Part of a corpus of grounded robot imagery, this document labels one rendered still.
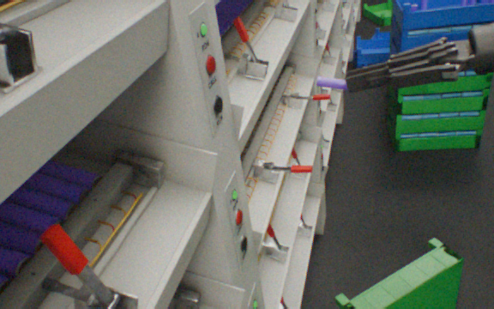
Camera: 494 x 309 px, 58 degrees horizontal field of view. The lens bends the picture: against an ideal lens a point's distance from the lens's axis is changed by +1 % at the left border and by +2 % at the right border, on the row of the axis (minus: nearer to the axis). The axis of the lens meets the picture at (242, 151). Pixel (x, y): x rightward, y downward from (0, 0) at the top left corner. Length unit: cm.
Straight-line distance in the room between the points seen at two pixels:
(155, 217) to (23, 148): 20
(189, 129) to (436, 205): 124
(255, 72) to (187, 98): 28
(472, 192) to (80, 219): 142
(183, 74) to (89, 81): 13
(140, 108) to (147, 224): 11
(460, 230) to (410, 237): 15
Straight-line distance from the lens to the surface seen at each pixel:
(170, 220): 42
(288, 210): 99
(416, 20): 160
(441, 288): 115
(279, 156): 83
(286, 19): 91
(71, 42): 29
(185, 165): 44
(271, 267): 88
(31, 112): 24
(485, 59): 79
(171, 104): 41
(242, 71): 67
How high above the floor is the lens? 100
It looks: 32 degrees down
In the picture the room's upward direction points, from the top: 9 degrees counter-clockwise
